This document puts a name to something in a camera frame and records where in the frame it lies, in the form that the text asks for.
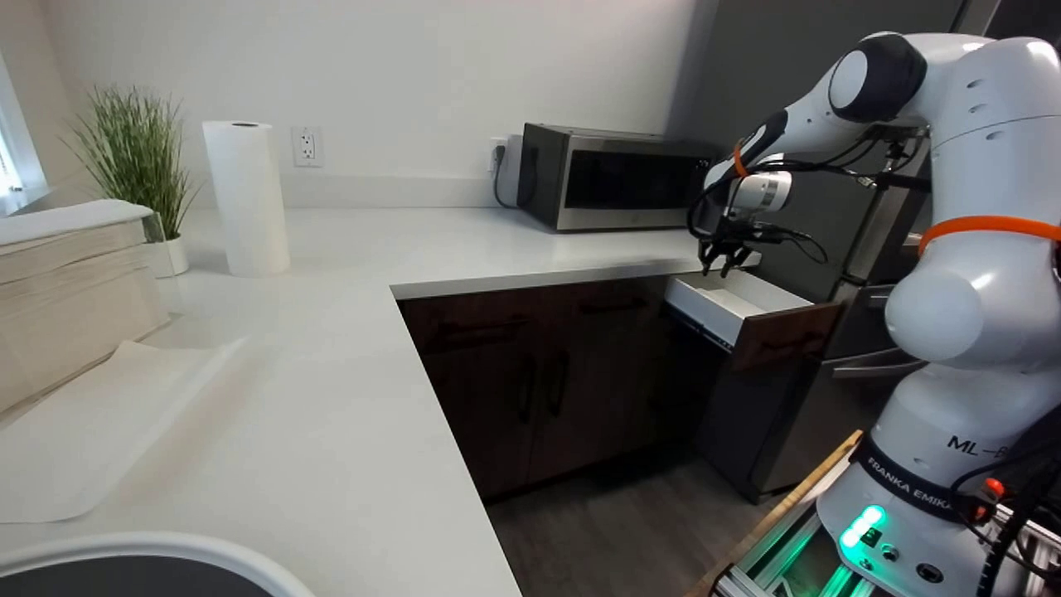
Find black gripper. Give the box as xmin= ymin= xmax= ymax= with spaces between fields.
xmin=693 ymin=209 xmax=781 ymax=279

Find dark wood white-lined drawer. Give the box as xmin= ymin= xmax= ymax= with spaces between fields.
xmin=665 ymin=267 xmax=848 ymax=376

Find stainless steel microwave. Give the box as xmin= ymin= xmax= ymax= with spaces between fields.
xmin=513 ymin=119 xmax=730 ymax=236

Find grey stainless refrigerator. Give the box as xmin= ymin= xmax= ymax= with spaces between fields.
xmin=668 ymin=0 xmax=1000 ymax=506

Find long dark wood base cabinet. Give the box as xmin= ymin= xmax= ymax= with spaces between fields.
xmin=395 ymin=267 xmax=755 ymax=506

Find white paper towel roll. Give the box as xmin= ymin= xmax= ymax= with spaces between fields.
xmin=198 ymin=117 xmax=296 ymax=279

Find green grass plant white pot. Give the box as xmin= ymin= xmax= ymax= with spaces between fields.
xmin=68 ymin=82 xmax=196 ymax=279

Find white drying mat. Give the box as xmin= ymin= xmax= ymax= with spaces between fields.
xmin=0 ymin=334 xmax=246 ymax=525

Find beige rectangular box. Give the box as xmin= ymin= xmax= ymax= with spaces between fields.
xmin=0 ymin=197 xmax=173 ymax=419

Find round grey white-rimmed tray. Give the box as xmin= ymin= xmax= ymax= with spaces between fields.
xmin=0 ymin=526 xmax=321 ymax=597

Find bright window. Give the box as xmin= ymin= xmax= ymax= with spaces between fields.
xmin=0 ymin=48 xmax=52 ymax=216

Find long black drawer handle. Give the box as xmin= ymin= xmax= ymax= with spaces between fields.
xmin=579 ymin=291 xmax=655 ymax=316

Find black vertical door handle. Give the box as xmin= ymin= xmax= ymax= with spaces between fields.
xmin=513 ymin=349 xmax=540 ymax=423

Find short black drawer handle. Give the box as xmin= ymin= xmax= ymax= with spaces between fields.
xmin=425 ymin=316 xmax=505 ymax=340

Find orange strap on arm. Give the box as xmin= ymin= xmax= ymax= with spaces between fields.
xmin=913 ymin=213 xmax=1061 ymax=256

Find thick black base cable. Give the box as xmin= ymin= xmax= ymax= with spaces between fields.
xmin=949 ymin=407 xmax=1061 ymax=597

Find white wall outlet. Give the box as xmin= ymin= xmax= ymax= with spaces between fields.
xmin=290 ymin=122 xmax=327 ymax=172

